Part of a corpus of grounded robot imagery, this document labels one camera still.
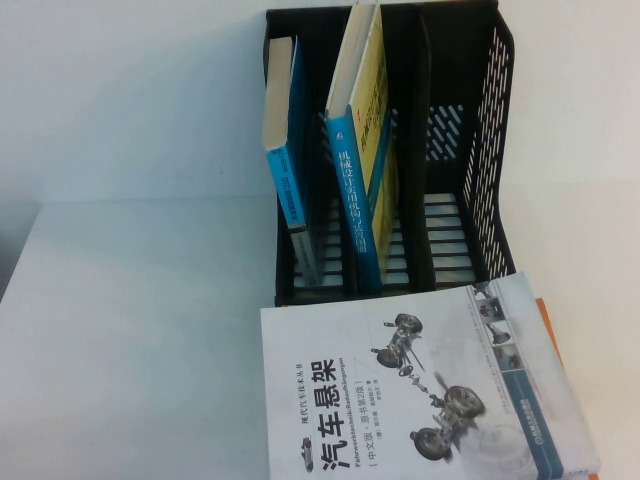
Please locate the yellow-green mechanical design book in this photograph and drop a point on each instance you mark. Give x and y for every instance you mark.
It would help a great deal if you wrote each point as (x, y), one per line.
(350, 200)

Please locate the thick book with blue cover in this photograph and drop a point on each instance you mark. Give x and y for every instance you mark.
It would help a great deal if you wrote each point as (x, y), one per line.
(290, 175)

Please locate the black plastic book stand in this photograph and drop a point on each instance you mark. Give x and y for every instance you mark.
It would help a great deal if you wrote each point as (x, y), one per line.
(450, 200)

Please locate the white car suspension book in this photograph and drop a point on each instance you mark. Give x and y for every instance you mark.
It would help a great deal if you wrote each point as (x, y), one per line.
(400, 400)

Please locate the orange book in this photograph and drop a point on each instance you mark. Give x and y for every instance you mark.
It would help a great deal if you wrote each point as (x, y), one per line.
(547, 320)

